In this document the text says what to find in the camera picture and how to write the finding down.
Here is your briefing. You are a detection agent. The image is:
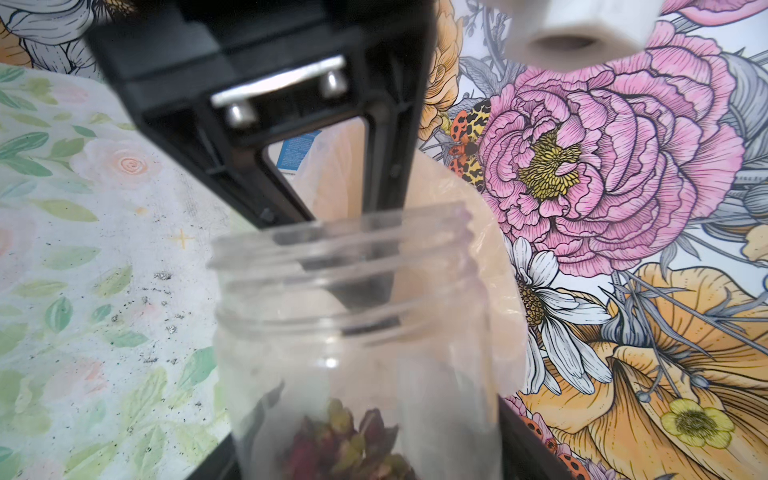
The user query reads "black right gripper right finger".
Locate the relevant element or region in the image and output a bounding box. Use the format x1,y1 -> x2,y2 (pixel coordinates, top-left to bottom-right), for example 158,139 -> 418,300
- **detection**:
185,398 -> 583,480

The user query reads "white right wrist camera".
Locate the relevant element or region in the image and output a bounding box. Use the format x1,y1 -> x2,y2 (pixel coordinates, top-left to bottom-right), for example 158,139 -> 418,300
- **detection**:
483,0 -> 664,72

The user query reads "bin with pink bag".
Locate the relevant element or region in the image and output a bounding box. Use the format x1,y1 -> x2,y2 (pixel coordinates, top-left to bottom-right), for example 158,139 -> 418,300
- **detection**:
289,119 -> 528,396

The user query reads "clear jar with rose tea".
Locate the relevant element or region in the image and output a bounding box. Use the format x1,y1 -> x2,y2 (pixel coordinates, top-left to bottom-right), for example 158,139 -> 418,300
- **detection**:
209,203 -> 502,479

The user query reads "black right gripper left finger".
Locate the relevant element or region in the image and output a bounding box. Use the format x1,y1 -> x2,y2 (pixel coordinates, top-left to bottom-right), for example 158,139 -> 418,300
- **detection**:
85,1 -> 436,229

